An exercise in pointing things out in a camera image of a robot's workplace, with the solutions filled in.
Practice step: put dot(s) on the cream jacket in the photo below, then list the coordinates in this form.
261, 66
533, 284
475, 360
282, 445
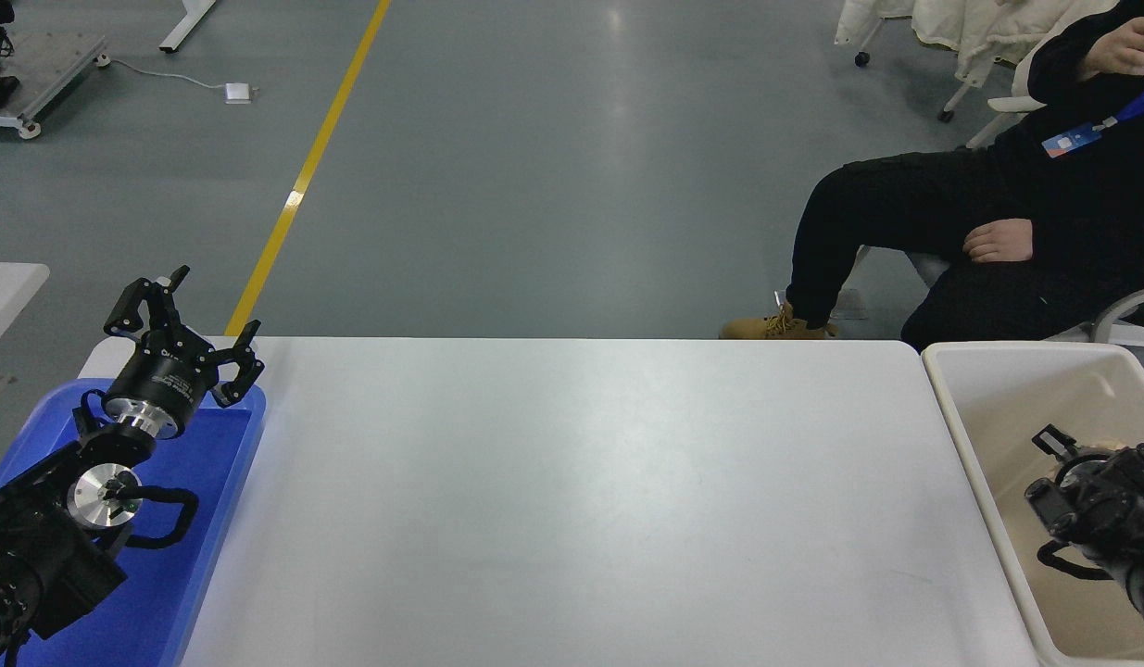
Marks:
873, 18
979, 32

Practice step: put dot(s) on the white desk leg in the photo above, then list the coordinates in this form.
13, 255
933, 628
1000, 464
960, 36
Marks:
187, 23

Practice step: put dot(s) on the white power adapter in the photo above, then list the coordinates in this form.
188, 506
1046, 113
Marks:
239, 92

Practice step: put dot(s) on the large pale plastic bin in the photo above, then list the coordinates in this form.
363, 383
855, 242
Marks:
998, 417

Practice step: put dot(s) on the white chair frame with castors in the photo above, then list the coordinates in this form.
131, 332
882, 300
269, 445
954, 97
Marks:
948, 115
862, 59

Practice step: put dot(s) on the silver floor plate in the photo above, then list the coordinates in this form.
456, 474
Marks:
781, 298
851, 306

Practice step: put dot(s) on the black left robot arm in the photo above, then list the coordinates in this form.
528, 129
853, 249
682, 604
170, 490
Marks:
34, 556

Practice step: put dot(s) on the grey wheeled platform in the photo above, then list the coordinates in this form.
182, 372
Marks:
57, 65

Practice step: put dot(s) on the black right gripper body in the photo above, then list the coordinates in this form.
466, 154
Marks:
1053, 505

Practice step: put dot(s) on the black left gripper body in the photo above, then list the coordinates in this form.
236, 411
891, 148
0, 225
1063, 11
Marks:
164, 382

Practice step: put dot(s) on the blue-badge person's right hand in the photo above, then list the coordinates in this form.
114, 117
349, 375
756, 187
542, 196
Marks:
1127, 46

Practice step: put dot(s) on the grey chair with white frame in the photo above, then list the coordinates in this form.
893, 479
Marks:
1007, 104

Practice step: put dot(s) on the blue plastic tray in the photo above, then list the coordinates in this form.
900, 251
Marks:
201, 482

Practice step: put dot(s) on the small white side table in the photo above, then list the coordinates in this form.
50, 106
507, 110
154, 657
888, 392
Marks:
6, 296

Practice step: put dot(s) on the blue-badge person's left hand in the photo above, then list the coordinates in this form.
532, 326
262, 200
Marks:
998, 241

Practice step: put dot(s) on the person with blue badge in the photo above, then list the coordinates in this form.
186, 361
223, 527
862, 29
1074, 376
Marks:
905, 204

